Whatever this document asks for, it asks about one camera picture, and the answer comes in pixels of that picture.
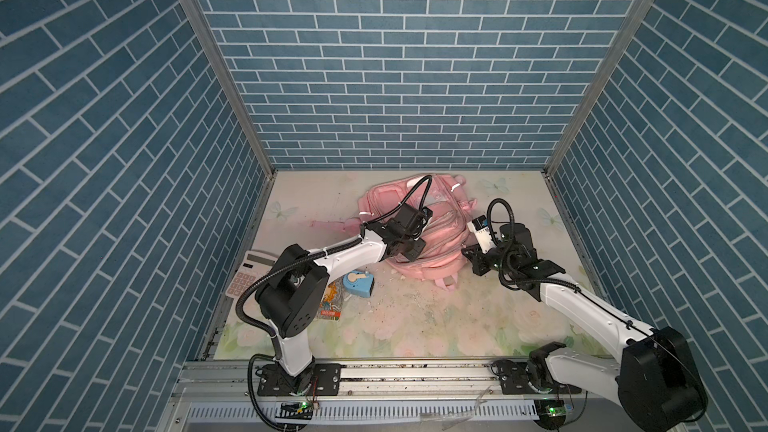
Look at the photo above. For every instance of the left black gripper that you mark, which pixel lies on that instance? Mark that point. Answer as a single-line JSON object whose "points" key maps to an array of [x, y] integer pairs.
{"points": [[414, 252]]}

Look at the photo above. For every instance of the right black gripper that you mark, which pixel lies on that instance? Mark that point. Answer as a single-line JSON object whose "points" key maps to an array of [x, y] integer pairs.
{"points": [[476, 256]]}

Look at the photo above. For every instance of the pink student backpack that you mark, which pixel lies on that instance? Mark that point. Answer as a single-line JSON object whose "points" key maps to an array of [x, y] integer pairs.
{"points": [[436, 217]]}

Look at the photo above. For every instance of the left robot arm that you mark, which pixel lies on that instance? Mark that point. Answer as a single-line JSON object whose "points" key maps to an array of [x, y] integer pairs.
{"points": [[284, 301]]}

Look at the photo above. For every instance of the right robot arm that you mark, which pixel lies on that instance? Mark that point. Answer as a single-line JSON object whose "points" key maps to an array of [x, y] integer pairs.
{"points": [[649, 372]]}

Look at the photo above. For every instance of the blue pencil sharpener with crank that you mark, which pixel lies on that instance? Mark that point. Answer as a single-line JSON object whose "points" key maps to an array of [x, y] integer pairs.
{"points": [[359, 283]]}

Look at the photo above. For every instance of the white pink calculator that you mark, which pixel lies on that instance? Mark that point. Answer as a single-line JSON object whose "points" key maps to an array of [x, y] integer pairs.
{"points": [[256, 263]]}

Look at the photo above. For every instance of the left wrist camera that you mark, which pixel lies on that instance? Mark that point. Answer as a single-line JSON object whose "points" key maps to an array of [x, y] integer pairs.
{"points": [[413, 221]]}

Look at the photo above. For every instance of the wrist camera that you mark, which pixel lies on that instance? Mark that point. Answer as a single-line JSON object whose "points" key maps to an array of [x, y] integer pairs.
{"points": [[413, 221], [479, 227]]}

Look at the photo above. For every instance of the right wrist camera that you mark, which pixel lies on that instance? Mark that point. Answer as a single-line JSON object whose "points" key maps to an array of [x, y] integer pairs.
{"points": [[479, 227]]}

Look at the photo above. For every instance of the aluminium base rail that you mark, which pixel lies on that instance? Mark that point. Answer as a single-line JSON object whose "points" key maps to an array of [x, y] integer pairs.
{"points": [[348, 394]]}

